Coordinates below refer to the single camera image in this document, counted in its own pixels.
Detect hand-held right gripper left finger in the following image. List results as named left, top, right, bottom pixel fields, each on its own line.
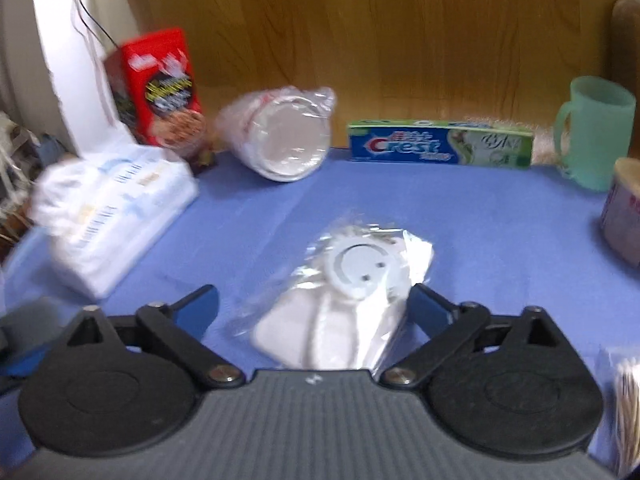
left=66, top=284, right=247, bottom=390

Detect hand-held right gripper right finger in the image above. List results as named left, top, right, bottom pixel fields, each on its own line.
left=380, top=283, right=564, bottom=391

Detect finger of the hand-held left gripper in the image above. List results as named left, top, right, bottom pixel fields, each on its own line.
left=0, top=327, right=50, bottom=395

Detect white face mask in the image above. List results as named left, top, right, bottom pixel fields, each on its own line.
left=221, top=214, right=434, bottom=372

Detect blue bed sheet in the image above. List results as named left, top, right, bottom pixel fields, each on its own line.
left=0, top=146, right=640, bottom=480

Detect white blue tissue pack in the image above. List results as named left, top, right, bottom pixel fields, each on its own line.
left=29, top=142, right=200, bottom=300

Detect blue green toothpaste box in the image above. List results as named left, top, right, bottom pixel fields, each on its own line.
left=346, top=119, right=536, bottom=171

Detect cluttered pale items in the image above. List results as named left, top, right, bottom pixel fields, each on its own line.
left=0, top=109, right=68, bottom=256

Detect bagged white paper plates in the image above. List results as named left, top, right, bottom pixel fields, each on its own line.
left=214, top=86, right=337, bottom=184

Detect pink container beige lid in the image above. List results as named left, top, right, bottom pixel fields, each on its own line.
left=599, top=156, right=640, bottom=267

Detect red snack box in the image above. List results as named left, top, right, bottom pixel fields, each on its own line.
left=103, top=26, right=207, bottom=150

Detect pack of cotton swabs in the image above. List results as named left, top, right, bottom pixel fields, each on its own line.
left=596, top=344, right=640, bottom=480

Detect green plastic cup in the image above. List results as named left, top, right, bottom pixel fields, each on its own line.
left=551, top=75, right=638, bottom=192

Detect wooden headboard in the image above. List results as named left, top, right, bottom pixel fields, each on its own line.
left=114, top=0, right=630, bottom=163

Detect black cable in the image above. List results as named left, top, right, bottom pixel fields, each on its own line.
left=57, top=0, right=123, bottom=53

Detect wooden post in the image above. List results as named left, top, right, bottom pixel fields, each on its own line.
left=606, top=0, right=640, bottom=93

